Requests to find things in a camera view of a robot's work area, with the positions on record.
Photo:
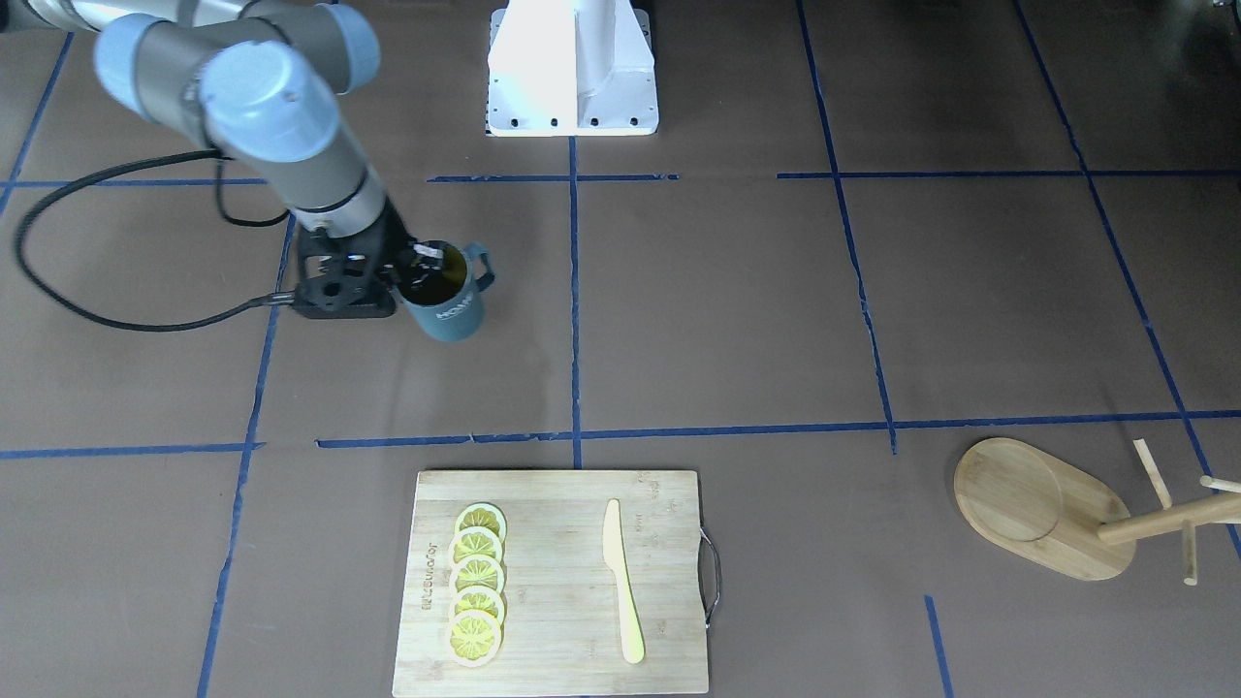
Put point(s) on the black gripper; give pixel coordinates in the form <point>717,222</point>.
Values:
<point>395,236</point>

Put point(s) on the dark teal mug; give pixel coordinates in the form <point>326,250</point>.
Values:
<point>453,310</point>

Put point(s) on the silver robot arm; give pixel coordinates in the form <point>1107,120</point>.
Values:
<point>258,82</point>

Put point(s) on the wooden cup rack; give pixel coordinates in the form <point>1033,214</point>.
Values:
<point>1050,512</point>

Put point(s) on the lemon slice one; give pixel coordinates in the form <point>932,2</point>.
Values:
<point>483,514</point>

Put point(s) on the lemon slice two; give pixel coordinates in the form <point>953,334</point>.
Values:
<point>476,540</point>

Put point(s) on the lemon slice three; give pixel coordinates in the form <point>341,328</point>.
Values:
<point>477,570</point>

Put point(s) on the lemon slice four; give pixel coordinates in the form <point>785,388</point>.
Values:
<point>480,598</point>

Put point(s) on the yellow plastic knife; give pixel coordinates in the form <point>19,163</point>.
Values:
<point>632,644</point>

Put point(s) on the lemon slice five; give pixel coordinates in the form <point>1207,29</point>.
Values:
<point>474,638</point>

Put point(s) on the bamboo cutting board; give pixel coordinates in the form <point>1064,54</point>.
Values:
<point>561,631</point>

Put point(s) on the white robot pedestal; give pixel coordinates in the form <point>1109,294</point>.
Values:
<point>560,69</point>

